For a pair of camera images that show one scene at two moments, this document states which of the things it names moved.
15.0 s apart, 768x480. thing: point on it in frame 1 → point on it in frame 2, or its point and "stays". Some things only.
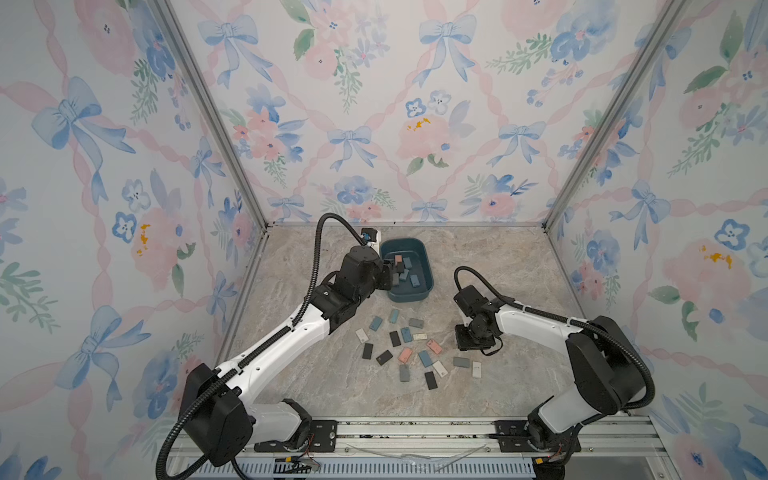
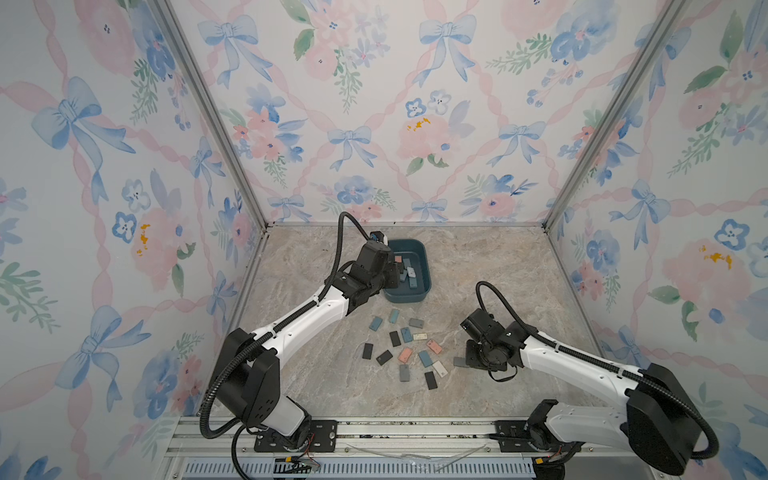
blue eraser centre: [407, 334] stays
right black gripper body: [468, 337] → [476, 356]
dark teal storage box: [412, 275] stays
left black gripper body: [383, 277] stays
